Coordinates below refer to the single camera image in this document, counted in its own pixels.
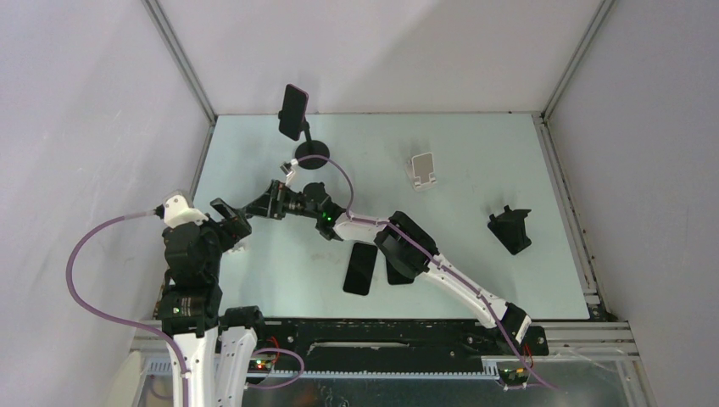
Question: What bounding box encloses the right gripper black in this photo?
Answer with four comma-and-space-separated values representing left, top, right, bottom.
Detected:
243, 181, 320, 221

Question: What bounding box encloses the black phone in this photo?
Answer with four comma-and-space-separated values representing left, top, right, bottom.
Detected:
386, 260, 414, 286
343, 243, 378, 296

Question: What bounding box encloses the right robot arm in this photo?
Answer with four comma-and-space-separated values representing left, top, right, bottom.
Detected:
243, 180, 532, 354

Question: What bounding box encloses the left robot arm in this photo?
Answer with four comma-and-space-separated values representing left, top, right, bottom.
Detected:
158, 192, 268, 406

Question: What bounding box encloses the white small phone stand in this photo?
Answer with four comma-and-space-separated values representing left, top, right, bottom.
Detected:
226, 239, 248, 254

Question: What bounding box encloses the black round-base phone stand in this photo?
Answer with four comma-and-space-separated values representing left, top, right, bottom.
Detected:
278, 110, 331, 170

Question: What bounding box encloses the phone on tall stand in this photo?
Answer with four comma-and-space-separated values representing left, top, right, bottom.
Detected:
278, 84, 309, 141

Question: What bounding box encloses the white folding phone stand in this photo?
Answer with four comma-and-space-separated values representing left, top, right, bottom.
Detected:
406, 152, 438, 192

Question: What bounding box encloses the black wedge phone stand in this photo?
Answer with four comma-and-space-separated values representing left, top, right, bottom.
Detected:
488, 205, 532, 255

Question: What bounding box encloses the left controller board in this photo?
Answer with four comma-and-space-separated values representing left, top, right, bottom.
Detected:
248, 358, 275, 376

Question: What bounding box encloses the controller board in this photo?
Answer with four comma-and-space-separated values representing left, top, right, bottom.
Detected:
499, 367, 530, 386
248, 358, 275, 376

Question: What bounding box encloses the right controller board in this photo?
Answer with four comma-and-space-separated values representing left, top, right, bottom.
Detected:
499, 367, 530, 386

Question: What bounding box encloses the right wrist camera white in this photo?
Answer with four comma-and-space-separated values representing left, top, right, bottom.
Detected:
280, 159, 298, 183

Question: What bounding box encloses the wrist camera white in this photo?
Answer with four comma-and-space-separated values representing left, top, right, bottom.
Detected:
280, 159, 298, 183
156, 190, 209, 228

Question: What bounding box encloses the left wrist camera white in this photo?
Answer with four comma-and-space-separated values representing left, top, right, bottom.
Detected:
156, 190, 209, 228

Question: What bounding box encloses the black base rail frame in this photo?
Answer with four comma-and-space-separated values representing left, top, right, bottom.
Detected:
221, 305, 619, 376

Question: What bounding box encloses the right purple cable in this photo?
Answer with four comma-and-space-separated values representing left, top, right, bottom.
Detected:
279, 155, 563, 392

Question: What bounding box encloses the purple cable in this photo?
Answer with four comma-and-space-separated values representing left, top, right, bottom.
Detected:
279, 155, 563, 392
66, 208, 195, 407

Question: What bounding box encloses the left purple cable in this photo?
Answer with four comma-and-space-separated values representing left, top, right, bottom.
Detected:
66, 208, 195, 407

